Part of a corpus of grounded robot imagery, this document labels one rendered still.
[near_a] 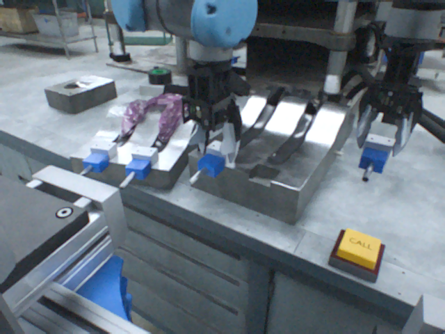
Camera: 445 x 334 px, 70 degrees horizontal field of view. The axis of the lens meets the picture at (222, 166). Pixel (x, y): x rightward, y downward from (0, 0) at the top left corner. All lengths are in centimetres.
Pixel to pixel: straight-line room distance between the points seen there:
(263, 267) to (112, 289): 40
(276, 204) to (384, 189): 29
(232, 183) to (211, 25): 40
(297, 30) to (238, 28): 101
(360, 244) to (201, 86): 39
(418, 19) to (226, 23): 31
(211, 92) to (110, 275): 33
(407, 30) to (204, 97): 33
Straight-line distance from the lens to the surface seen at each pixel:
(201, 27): 37
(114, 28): 190
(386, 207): 79
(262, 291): 83
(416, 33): 58
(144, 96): 112
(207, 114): 57
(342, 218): 72
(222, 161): 66
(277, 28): 142
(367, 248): 61
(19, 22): 660
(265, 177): 69
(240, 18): 38
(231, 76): 61
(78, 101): 125
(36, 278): 41
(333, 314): 80
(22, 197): 40
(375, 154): 66
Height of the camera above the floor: 125
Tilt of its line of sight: 33 degrees down
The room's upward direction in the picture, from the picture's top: straight up
